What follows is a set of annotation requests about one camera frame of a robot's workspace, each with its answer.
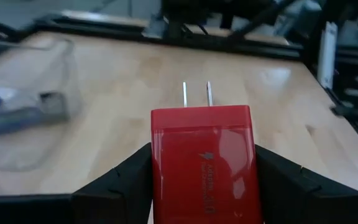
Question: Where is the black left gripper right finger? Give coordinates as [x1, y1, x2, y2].
[255, 144, 358, 224]

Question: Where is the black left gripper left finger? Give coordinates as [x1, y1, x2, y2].
[72, 142, 154, 224]

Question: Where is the large red wall charger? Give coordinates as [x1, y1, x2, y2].
[150, 81, 264, 224]

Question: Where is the clear plastic bin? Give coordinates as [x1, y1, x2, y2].
[0, 39, 83, 174]

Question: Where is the white printed panel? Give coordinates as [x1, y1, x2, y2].
[316, 21, 339, 90]

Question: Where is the black aluminium table frame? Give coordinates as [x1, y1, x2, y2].
[0, 9, 358, 159]

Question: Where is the silver metal bracket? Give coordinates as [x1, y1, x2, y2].
[141, 14, 168, 40]

